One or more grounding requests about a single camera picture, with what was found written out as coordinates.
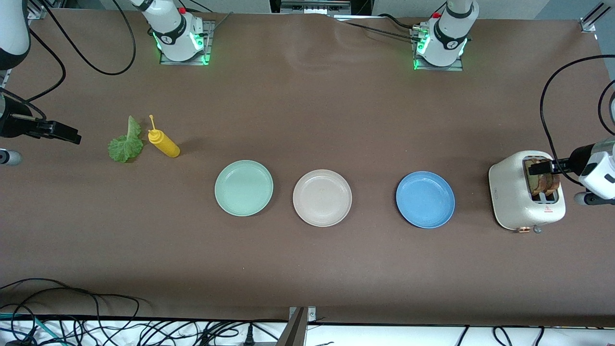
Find brown bread slice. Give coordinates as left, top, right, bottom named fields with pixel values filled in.
left=526, top=160, right=546, bottom=195
left=541, top=159, right=561, bottom=195

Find green lettuce leaf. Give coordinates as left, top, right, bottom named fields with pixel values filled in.
left=107, top=115, right=145, bottom=163

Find blue plate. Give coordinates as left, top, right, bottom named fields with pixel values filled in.
left=396, top=172, right=455, bottom=229

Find mint green plate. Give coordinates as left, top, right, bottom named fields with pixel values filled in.
left=214, top=160, right=274, bottom=217

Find beige plate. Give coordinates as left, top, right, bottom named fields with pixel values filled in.
left=293, top=169, right=353, bottom=227

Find cream white toaster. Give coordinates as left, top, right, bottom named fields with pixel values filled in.
left=489, top=150, right=566, bottom=234

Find yellow squeeze bottle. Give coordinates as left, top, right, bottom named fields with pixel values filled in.
left=148, top=114, right=181, bottom=158

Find brown table cover sheet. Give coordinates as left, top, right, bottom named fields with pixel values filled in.
left=0, top=9, right=615, bottom=327

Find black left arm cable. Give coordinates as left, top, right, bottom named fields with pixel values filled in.
left=540, top=55, right=615, bottom=185

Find aluminium frame profile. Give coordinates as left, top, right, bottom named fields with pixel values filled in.
left=579, top=0, right=615, bottom=33
left=26, top=0, right=63, bottom=20

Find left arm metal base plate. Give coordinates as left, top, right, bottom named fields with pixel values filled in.
left=412, top=26, right=465, bottom=73

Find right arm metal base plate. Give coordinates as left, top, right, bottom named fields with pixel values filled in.
left=159, top=19, right=215, bottom=66

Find tangled black cables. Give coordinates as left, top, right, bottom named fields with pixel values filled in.
left=0, top=278, right=289, bottom=346

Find black cable on table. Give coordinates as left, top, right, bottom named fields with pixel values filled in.
left=332, top=13, right=421, bottom=41

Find black equipment with metal rail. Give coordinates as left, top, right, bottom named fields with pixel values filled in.
left=269, top=0, right=373, bottom=19

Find grey metal bracket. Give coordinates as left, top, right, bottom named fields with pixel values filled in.
left=276, top=307, right=318, bottom=346

